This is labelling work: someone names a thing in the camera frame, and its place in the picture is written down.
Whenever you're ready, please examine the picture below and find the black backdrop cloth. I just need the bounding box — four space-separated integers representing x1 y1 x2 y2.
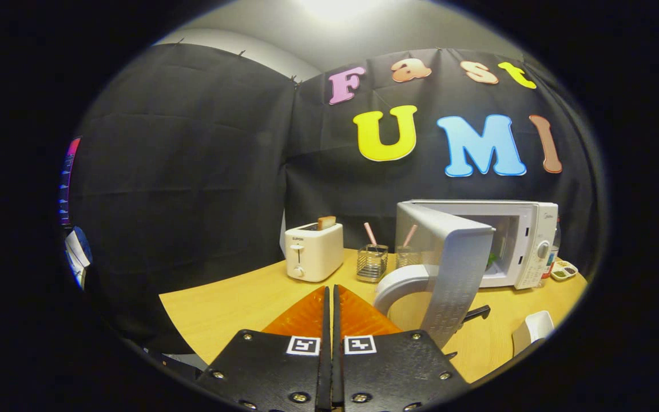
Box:
69 43 605 355

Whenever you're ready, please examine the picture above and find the white and blue object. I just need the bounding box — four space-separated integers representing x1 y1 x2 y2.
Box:
65 226 93 290

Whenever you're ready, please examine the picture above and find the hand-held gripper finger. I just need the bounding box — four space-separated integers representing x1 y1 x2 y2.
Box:
332 285 470 412
195 285 333 412

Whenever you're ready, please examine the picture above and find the black bracket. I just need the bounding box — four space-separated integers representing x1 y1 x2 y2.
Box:
460 305 491 328

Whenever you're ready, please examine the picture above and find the white toaster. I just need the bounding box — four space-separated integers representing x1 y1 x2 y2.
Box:
285 222 344 283

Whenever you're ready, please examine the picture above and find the white rectangular dish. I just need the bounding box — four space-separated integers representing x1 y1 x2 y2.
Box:
513 311 554 356

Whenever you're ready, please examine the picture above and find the white microwave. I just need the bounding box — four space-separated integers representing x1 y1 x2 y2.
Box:
374 199 559 350

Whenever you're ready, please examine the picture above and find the plastic bottle with red label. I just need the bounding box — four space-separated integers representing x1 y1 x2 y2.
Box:
541 217 562 279

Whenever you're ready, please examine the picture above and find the divided condiment dish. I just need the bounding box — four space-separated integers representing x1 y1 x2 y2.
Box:
550 260 579 281

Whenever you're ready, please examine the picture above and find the wire mesh cup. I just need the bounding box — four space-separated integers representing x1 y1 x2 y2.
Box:
356 244 389 283

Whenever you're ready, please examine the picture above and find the large ceiling light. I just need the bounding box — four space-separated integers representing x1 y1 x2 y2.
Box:
301 0 387 19

